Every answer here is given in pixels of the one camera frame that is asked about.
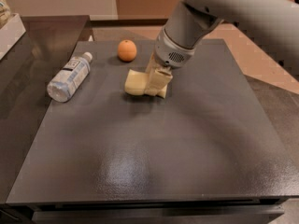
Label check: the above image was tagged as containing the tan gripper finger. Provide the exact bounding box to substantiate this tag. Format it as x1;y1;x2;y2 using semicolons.
145;66;173;96
145;53;158;74

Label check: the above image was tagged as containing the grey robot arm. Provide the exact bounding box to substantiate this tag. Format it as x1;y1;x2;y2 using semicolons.
145;0;299;96

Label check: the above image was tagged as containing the orange fruit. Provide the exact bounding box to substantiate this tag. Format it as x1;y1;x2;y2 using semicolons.
118;40;137;62

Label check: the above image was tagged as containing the white box on side table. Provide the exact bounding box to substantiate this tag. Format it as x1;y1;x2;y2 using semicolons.
0;13;26;60

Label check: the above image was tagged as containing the dark side table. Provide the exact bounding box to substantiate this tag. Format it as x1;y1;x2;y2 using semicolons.
0;15;93;205

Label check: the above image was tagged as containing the clear plastic water bottle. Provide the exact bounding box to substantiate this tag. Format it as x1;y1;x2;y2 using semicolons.
47;52;93;103

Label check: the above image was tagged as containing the yellow sponge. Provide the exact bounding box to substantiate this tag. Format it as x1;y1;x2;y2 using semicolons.
124;68;169;99

